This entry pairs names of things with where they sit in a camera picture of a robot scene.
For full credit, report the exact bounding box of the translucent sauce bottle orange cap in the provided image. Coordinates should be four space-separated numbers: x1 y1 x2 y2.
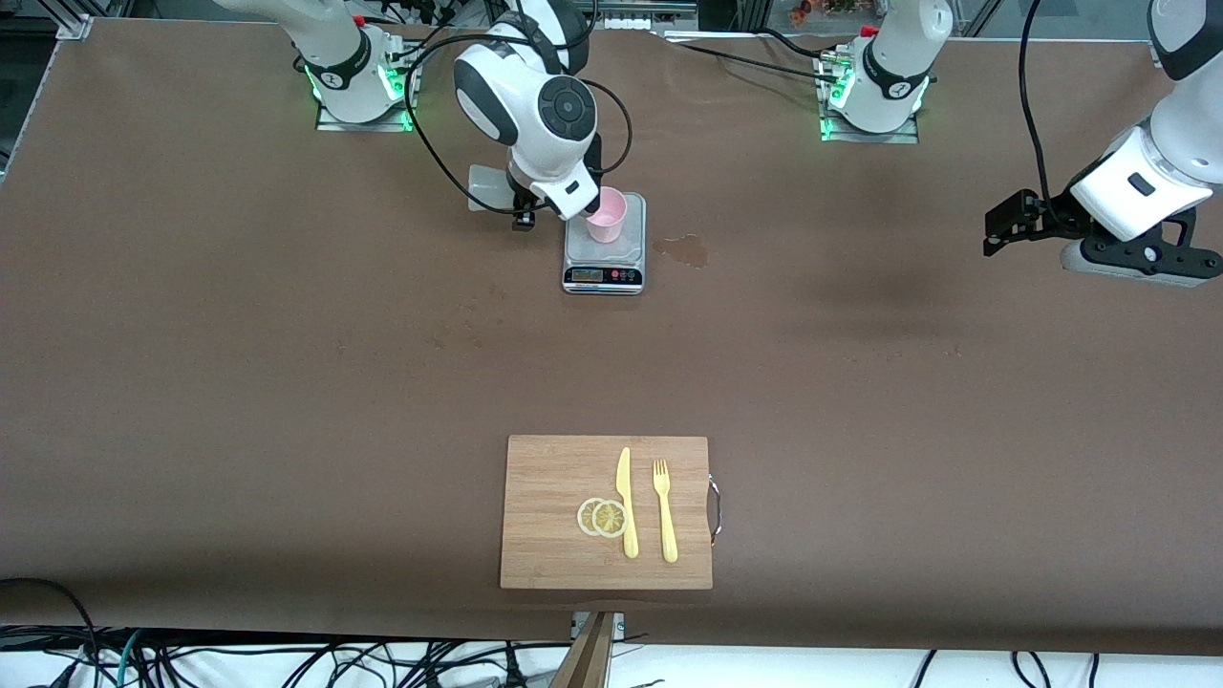
466 164 525 214

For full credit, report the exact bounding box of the pink plastic cup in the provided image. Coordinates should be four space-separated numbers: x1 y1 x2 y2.
585 186 629 244

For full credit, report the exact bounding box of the silver digital kitchen scale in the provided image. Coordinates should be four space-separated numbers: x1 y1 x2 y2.
562 191 648 296

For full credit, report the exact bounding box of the bamboo cutting board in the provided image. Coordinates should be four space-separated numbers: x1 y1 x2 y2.
500 435 714 591

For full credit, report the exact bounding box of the yellow plastic knife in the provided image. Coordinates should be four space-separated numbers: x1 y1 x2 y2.
615 446 640 560

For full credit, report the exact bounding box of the yellow plastic fork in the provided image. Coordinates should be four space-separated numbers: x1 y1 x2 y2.
653 459 679 564

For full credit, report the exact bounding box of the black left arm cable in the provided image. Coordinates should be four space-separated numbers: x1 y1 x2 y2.
1019 0 1060 211

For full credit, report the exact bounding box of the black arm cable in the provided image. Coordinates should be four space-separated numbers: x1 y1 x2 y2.
1019 0 1060 211
405 24 633 206

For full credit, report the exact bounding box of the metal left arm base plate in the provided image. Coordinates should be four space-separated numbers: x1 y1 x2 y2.
819 48 921 145

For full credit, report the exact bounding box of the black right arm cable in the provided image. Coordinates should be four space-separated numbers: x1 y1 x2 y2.
405 24 633 206

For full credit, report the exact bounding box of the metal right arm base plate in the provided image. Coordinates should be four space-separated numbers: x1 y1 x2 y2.
315 38 418 134

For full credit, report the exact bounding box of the black base cable bundle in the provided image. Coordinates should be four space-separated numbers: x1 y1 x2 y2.
387 17 461 74

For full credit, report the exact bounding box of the black table cable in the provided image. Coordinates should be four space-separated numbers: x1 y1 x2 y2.
667 36 842 85
760 27 851 62

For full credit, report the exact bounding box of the small metal bracket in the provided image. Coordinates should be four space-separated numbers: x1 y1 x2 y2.
570 612 627 643

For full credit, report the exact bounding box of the wooden post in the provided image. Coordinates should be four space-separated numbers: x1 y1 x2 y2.
549 612 617 688

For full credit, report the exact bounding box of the teal floor cable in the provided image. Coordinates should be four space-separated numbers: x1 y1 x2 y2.
113 629 144 688

